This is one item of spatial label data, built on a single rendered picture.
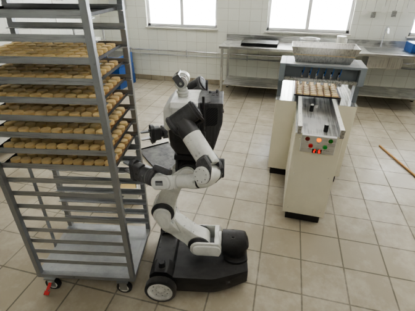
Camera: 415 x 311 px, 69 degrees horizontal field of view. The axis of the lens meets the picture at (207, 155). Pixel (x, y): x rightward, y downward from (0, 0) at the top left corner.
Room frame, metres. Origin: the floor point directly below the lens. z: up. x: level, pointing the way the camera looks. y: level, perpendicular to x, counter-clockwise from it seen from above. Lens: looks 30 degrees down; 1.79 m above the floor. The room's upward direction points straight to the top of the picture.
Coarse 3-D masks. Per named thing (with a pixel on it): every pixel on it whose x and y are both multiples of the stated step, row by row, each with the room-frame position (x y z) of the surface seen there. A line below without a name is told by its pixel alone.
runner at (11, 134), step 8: (0, 136) 1.33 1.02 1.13; (8, 136) 1.33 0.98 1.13; (16, 136) 1.33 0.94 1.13; (24, 136) 1.32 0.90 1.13; (32, 136) 1.32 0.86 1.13; (40, 136) 1.32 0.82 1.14; (48, 136) 1.32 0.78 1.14; (56, 136) 1.32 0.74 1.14; (64, 136) 1.31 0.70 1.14; (72, 136) 1.31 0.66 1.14; (80, 136) 1.31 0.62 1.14; (88, 136) 1.31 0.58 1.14; (96, 136) 1.31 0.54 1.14
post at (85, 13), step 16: (80, 0) 1.27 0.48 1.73; (96, 48) 1.30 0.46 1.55; (96, 64) 1.27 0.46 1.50; (96, 80) 1.27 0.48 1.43; (96, 96) 1.27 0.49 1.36; (112, 144) 1.30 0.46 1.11; (112, 160) 1.27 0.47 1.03; (112, 176) 1.27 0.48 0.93; (128, 240) 1.29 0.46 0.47; (128, 256) 1.27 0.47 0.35; (128, 272) 1.27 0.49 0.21
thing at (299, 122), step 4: (300, 96) 2.64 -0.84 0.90; (300, 100) 2.54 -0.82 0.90; (300, 104) 2.43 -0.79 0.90; (300, 108) 2.35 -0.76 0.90; (300, 112) 2.25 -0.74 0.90; (300, 116) 2.17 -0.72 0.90; (300, 120) 2.09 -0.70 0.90; (300, 124) 2.02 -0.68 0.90; (300, 128) 1.98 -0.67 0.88; (300, 132) 1.98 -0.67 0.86
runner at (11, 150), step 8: (0, 152) 1.33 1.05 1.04; (8, 152) 1.33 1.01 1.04; (16, 152) 1.33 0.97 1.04; (24, 152) 1.33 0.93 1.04; (32, 152) 1.32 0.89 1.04; (40, 152) 1.32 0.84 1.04; (48, 152) 1.32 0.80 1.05; (56, 152) 1.32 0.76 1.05; (64, 152) 1.31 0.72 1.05; (72, 152) 1.31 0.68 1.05; (80, 152) 1.31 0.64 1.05; (88, 152) 1.31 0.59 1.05; (96, 152) 1.31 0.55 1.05; (104, 152) 1.30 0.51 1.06
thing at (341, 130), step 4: (332, 100) 2.55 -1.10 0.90; (332, 104) 2.50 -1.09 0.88; (336, 104) 2.44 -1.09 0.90; (332, 108) 2.46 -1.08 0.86; (336, 108) 2.35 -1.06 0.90; (336, 112) 2.26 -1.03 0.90; (336, 116) 2.20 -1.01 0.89; (340, 116) 2.18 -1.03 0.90; (336, 120) 2.17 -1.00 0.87; (340, 120) 2.09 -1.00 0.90; (336, 124) 2.14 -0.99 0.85; (340, 124) 2.03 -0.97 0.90; (340, 128) 1.95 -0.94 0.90; (344, 128) 1.95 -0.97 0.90; (340, 132) 1.92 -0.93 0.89; (344, 132) 1.90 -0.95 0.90; (340, 136) 1.91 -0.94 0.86
